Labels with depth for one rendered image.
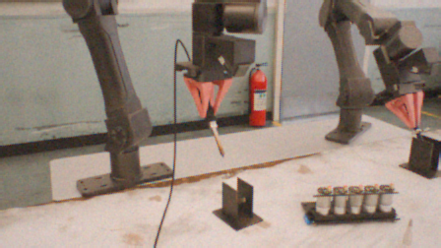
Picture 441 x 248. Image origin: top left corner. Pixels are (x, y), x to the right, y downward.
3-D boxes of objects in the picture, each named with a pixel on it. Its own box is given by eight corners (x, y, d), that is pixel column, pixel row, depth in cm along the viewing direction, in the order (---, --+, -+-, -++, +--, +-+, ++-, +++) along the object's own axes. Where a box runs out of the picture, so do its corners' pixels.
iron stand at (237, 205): (245, 224, 76) (228, 176, 78) (271, 218, 69) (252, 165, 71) (220, 235, 73) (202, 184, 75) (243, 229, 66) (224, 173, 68)
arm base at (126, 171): (174, 143, 86) (161, 133, 92) (78, 161, 77) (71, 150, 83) (175, 176, 89) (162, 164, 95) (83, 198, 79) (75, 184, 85)
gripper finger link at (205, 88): (234, 117, 74) (235, 67, 71) (202, 123, 70) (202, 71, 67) (214, 108, 80) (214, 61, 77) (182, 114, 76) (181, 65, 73)
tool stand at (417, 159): (422, 180, 95) (406, 137, 98) (459, 171, 87) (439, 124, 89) (406, 185, 93) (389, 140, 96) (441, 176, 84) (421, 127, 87)
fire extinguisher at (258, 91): (245, 122, 363) (247, 62, 347) (261, 120, 369) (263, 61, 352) (253, 127, 350) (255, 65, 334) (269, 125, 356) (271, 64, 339)
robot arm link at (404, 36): (433, 47, 87) (421, -1, 90) (397, 48, 85) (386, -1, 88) (403, 69, 98) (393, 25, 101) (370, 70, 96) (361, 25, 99)
